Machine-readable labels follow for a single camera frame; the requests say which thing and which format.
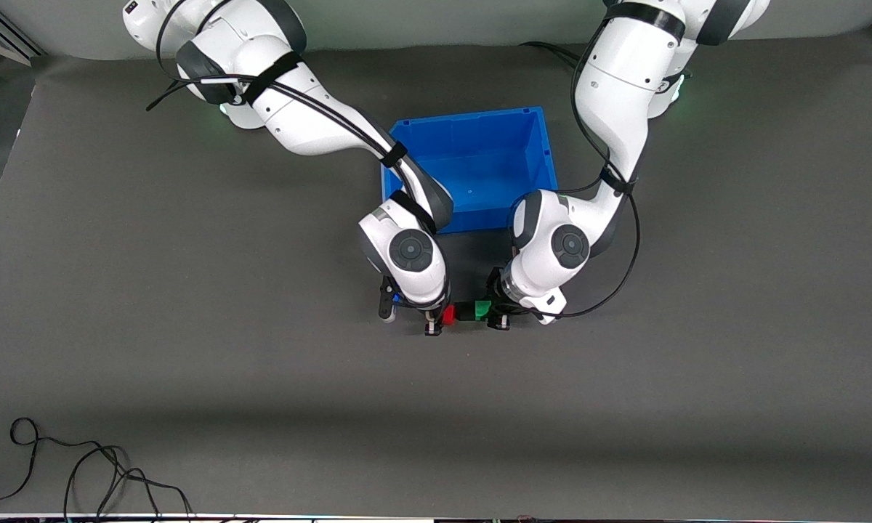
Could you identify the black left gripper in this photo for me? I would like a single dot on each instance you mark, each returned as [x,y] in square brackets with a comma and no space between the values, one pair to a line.
[497,312]

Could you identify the small red cube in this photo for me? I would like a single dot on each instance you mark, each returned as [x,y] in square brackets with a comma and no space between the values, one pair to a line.
[449,314]

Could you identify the small green cube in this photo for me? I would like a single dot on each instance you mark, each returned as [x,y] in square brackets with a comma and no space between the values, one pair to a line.
[482,310]

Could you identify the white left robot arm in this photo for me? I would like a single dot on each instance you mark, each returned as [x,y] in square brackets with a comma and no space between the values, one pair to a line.
[618,87]

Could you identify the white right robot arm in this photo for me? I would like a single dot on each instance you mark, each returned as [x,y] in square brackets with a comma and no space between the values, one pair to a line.
[305,123]

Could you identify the small black cube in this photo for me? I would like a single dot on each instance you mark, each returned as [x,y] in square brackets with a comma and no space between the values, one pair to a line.
[466,313]

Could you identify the blue plastic storage bin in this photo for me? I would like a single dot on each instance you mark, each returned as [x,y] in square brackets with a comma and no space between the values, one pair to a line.
[487,152]

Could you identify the grey metal frame rail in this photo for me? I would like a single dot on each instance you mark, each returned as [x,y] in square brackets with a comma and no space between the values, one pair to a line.
[0,36]

